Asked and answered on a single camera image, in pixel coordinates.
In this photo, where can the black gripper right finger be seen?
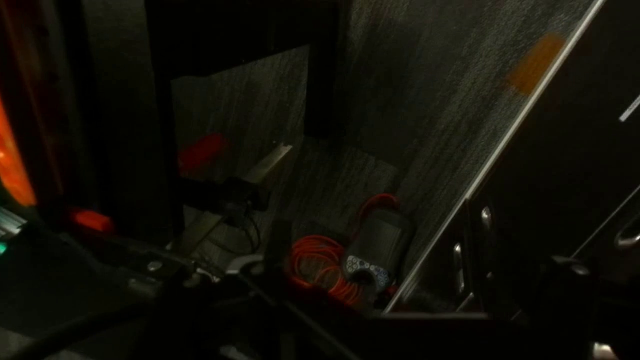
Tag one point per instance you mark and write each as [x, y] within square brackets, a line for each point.
[592, 312]

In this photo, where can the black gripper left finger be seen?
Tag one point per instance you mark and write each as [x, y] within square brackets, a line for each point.
[187, 312]

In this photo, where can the grey canister red trim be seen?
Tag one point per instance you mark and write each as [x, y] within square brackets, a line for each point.
[382, 233]

